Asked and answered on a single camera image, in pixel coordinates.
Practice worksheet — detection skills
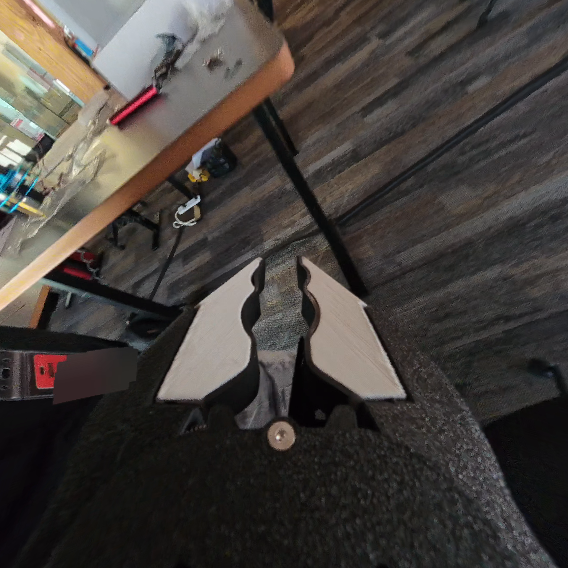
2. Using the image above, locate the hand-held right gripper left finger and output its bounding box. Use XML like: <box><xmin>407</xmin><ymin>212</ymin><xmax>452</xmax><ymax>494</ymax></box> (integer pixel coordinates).
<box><xmin>156</xmin><ymin>257</ymin><xmax>266</xmax><ymax>404</ymax></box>

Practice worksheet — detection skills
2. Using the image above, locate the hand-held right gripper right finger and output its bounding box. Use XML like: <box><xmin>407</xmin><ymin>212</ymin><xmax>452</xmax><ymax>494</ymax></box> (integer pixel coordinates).
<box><xmin>296</xmin><ymin>256</ymin><xmax>408</xmax><ymax>402</ymax></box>

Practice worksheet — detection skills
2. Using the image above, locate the black desk leg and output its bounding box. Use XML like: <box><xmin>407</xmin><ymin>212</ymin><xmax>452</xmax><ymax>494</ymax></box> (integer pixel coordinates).
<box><xmin>253</xmin><ymin>100</ymin><xmax>369</xmax><ymax>298</ymax></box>

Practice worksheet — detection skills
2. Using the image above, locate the white power strip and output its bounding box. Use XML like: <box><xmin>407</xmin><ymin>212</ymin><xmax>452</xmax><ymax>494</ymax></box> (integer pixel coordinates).
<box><xmin>173</xmin><ymin>195</ymin><xmax>202</xmax><ymax>229</ymax></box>

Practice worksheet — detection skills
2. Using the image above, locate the black yellow power tool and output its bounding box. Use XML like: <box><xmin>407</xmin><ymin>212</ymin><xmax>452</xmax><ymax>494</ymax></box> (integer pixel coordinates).
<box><xmin>186</xmin><ymin>138</ymin><xmax>238</xmax><ymax>183</ymax></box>

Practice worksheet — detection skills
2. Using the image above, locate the person's black clothing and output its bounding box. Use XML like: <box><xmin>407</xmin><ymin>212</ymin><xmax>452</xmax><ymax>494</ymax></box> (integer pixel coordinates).
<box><xmin>0</xmin><ymin>326</ymin><xmax>147</xmax><ymax>568</ymax></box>

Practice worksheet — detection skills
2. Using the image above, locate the large clear plastic bag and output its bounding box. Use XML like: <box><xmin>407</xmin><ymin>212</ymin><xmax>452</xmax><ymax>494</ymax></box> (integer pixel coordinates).
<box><xmin>0</xmin><ymin>89</ymin><xmax>116</xmax><ymax>256</ymax></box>

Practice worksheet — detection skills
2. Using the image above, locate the dark red metal tube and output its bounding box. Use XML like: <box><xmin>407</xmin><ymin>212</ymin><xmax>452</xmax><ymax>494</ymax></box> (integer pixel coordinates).
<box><xmin>109</xmin><ymin>85</ymin><xmax>159</xmax><ymax>126</ymax></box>

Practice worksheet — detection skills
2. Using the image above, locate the red lanyard card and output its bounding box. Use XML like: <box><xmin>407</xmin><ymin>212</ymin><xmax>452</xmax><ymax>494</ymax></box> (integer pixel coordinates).
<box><xmin>0</xmin><ymin>348</ymin><xmax>56</xmax><ymax>402</ymax></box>

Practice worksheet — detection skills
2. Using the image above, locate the black floor cable cover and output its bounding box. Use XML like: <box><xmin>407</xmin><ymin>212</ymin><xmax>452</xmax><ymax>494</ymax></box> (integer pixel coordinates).
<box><xmin>337</xmin><ymin>58</ymin><xmax>568</xmax><ymax>227</ymax></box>

